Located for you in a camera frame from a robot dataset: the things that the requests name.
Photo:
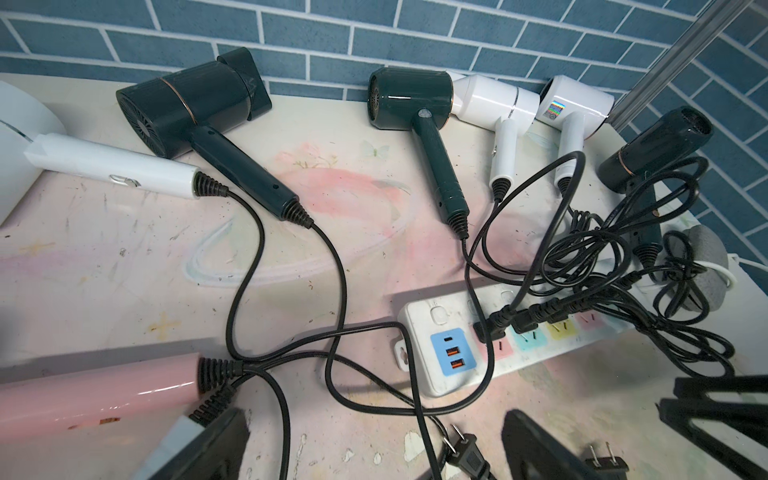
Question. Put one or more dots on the white boxy hair dryer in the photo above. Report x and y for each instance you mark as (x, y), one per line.
(505, 109)

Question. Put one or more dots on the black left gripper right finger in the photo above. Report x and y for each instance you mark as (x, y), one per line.
(532, 453)

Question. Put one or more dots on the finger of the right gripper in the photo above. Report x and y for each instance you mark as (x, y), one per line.
(701, 387)
(714, 427)

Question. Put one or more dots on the dark green slim hair dryer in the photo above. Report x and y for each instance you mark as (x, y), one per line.
(192, 109)

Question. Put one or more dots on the dark teal round hair dryer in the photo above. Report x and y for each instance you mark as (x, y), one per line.
(657, 173)

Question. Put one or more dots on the white multicolour power strip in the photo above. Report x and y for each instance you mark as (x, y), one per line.
(448, 356)

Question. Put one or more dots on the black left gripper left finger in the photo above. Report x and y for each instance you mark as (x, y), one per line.
(217, 453)

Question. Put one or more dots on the grey oval pad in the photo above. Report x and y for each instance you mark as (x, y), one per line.
(698, 281)

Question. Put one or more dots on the pink hair dryer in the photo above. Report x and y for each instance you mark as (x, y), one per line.
(94, 397)

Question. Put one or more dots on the dark green boxy hair dryer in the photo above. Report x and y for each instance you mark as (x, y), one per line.
(421, 101)

